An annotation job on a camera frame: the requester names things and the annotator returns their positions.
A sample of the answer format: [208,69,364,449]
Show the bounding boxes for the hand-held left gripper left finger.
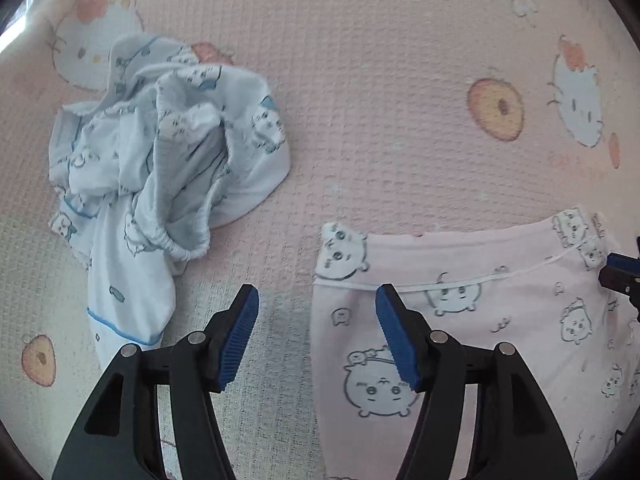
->
[52,284,260,480]

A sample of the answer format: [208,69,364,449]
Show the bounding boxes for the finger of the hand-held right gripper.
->
[605,253,640,275]
[598,267,640,311]

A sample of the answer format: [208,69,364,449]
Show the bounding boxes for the white blue-trimmed pajama garment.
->
[48,32,292,368]

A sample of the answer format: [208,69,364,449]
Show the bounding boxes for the pink printed pajama pants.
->
[312,206,640,480]

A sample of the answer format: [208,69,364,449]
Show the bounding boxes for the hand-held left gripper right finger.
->
[375,284,581,480]

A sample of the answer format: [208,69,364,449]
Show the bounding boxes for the pink cat printed blanket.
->
[0,0,640,480]

